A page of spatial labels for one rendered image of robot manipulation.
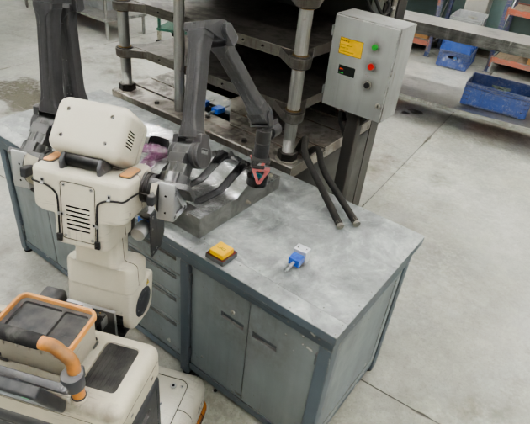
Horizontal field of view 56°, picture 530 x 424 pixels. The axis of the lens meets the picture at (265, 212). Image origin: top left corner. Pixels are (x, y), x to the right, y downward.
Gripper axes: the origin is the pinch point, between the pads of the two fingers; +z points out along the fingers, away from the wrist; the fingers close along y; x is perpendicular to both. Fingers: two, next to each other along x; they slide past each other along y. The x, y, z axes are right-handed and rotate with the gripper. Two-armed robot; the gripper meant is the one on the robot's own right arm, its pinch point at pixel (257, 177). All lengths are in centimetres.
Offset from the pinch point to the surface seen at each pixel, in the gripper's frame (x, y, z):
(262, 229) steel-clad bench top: -3.3, -10.0, 16.9
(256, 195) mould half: -1.2, 7.6, 12.1
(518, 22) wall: -392, 518, -6
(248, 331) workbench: 0, -34, 47
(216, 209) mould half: 15.0, -11.1, 9.1
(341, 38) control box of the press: -33, 45, -46
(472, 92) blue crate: -226, 276, 31
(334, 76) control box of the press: -34, 47, -29
